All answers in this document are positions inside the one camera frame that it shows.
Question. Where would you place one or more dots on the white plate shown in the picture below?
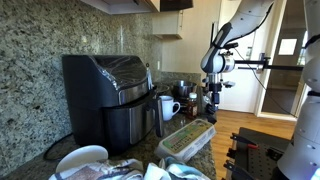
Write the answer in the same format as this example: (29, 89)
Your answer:
(81, 156)

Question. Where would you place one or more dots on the large steel pot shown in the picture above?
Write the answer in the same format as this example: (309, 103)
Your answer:
(183, 88)

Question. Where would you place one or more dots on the white egg carton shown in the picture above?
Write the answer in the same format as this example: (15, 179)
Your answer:
(186, 140)

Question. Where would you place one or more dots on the white ceramic mug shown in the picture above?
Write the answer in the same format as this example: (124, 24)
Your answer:
(167, 107)

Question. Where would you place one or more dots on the amber honey bottle white cap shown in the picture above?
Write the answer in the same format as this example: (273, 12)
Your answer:
(191, 108)

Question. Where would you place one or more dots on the metal kitchen tongs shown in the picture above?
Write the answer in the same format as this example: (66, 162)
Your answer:
(149, 76)

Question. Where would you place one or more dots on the white wall outlet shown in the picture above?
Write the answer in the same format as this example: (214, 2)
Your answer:
(158, 65)

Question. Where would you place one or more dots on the shiny steel mixing bowl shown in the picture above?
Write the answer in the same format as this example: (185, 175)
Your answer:
(162, 88)

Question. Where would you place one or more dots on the brown patterned dish towel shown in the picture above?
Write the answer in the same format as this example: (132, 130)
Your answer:
(100, 170)

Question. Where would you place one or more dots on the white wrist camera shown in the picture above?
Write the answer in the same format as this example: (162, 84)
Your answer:
(228, 84)

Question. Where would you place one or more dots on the black air fryer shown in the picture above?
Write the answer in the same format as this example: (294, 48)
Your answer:
(100, 100)

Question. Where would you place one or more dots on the dark range hood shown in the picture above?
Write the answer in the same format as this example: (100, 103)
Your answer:
(176, 4)

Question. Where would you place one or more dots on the cream wall cabinet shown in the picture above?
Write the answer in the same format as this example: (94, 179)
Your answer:
(168, 24)

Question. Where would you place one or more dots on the wooden upper cabinet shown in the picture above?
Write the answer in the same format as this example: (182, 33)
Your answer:
(126, 6)

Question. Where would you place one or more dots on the black camera boom pole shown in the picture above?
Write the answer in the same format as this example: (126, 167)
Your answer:
(283, 67)

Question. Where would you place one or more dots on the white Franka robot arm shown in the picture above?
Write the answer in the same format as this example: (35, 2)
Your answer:
(243, 20)

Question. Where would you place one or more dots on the bright background window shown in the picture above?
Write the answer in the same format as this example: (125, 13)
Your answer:
(287, 46)
(301, 55)

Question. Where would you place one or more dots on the white refrigerator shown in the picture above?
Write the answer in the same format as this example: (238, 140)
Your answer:
(246, 96)

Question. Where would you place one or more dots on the white teal dish towel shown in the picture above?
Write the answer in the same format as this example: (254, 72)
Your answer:
(180, 171)

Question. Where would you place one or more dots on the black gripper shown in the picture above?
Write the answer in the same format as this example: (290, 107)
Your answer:
(215, 91)

